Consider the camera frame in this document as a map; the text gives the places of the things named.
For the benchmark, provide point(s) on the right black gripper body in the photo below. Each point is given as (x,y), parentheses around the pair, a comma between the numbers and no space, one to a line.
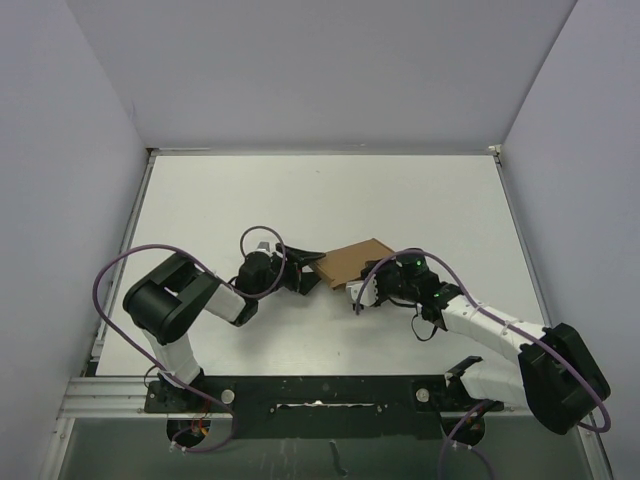
(391,284)

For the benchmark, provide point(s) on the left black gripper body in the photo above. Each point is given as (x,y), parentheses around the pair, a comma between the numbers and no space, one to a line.
(290,276)

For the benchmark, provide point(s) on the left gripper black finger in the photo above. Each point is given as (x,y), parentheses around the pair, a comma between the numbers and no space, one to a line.
(298,256)
(307,281)

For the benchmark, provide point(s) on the brown cardboard box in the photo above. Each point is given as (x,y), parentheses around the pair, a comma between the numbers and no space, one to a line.
(340,266)

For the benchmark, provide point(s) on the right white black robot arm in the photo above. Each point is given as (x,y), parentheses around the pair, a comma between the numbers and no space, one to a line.
(550,370)

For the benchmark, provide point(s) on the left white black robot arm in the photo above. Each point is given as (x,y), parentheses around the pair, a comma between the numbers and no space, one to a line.
(166,302)

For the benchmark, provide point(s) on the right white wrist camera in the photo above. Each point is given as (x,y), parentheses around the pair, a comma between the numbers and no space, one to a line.
(362,295)

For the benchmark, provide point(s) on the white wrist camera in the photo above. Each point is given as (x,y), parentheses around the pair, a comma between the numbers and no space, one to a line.
(264,247)
(362,295)

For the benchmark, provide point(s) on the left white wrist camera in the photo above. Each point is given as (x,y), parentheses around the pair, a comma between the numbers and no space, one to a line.
(264,247)

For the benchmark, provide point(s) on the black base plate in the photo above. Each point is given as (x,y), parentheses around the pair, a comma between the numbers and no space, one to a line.
(309,407)

